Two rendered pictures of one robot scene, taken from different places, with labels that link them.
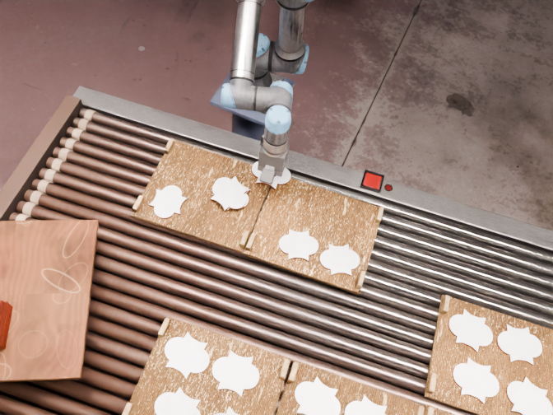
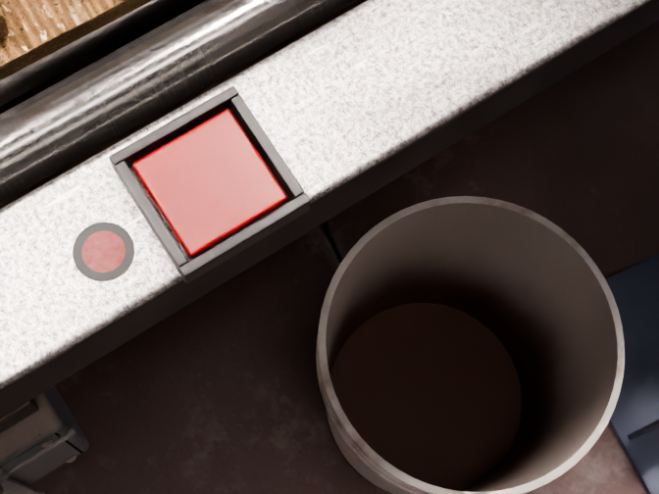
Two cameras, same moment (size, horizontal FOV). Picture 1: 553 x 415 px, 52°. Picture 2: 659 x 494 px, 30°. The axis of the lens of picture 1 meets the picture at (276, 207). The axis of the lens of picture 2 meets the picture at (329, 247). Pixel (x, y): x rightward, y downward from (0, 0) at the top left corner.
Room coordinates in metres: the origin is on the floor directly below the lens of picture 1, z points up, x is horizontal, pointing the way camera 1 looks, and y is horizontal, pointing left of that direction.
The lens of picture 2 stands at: (1.39, -0.45, 1.54)
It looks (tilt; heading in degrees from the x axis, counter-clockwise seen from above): 74 degrees down; 127
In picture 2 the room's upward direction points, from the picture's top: 11 degrees clockwise
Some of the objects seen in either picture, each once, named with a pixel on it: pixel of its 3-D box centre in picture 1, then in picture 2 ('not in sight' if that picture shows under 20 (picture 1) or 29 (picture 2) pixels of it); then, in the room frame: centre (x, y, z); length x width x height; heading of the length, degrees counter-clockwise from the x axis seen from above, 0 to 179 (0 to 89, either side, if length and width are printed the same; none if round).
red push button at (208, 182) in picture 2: (372, 181); (210, 184); (1.22, -0.34, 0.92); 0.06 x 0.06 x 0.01; 80
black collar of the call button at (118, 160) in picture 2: (372, 181); (210, 183); (1.22, -0.34, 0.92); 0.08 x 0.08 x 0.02; 80
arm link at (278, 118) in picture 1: (277, 124); not in sight; (1.09, 0.04, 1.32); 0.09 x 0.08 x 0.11; 2
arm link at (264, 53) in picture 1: (255, 53); not in sight; (1.62, 0.17, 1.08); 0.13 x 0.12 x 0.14; 92
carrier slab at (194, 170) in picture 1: (205, 193); not in sight; (1.05, 0.26, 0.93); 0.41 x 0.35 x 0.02; 80
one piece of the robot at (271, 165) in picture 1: (270, 160); not in sight; (1.07, 0.04, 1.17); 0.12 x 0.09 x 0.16; 171
